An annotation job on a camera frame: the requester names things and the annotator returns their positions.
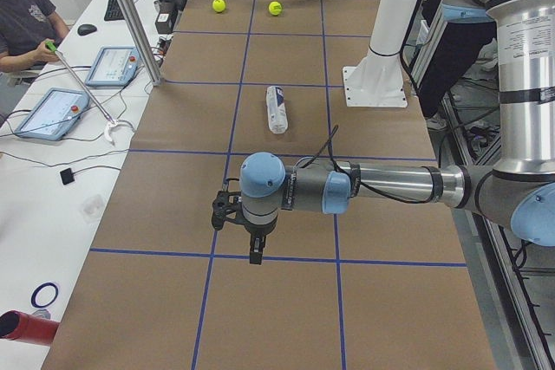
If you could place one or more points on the aluminium frame post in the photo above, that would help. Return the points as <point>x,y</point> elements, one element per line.
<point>141,42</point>

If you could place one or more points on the black computer mouse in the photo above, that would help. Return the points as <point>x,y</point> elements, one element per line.
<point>86,29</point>

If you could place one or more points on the clear tennis ball tube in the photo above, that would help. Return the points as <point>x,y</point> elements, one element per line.
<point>276,112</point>

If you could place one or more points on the seated person grey shirt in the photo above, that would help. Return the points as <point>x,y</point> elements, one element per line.
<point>26,28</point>

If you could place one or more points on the small black square device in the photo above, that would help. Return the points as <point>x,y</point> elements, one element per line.
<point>67,176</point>

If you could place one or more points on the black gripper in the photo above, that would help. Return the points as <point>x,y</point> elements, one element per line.
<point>257,231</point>

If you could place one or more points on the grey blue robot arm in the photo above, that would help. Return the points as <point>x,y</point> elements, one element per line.
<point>517,192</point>

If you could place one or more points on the blue tape roll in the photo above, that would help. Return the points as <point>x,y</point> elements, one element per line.
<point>44,295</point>

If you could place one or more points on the red cylinder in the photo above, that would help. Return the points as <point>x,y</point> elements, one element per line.
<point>22,327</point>

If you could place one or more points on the clear plastic lid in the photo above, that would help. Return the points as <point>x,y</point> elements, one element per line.
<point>92,208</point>

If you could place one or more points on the blue teach pendant far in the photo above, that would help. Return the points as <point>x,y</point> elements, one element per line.
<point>114,67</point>

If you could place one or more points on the blue teach pendant near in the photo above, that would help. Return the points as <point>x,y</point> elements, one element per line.
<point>54,115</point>

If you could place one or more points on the black box white label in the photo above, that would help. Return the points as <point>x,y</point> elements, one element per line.
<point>168,14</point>

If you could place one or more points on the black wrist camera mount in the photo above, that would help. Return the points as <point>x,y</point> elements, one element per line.
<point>226,207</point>

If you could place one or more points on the blue teach pendant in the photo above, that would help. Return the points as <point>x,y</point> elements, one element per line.
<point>54,115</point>
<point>114,67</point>

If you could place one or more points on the white pedestal column base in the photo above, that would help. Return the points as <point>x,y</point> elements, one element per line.
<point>377,80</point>

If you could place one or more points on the yellow tennis ball black text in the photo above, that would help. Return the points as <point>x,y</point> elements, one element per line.
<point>275,8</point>

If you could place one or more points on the yellow tennis ball Wilson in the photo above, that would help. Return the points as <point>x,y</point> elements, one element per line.
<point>218,6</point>

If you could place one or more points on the grabber stick green handle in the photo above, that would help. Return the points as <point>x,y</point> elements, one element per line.
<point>112,122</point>

